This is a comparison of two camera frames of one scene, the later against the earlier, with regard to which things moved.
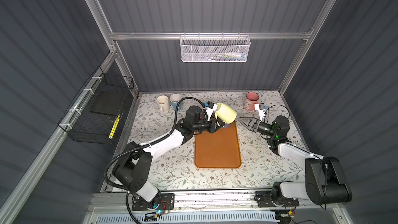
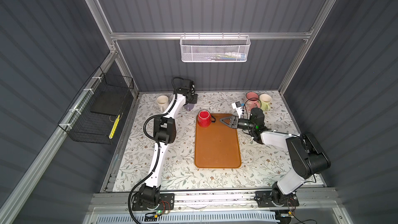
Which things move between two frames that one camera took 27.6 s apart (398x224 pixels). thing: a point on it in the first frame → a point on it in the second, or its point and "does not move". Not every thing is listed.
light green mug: x=226 y=113 → x=266 y=100
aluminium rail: x=192 y=200 does not move
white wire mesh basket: x=212 y=49 does not move
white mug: x=162 y=103 does not move
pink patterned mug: x=251 y=99 does not move
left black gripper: x=213 y=127 → x=193 y=99
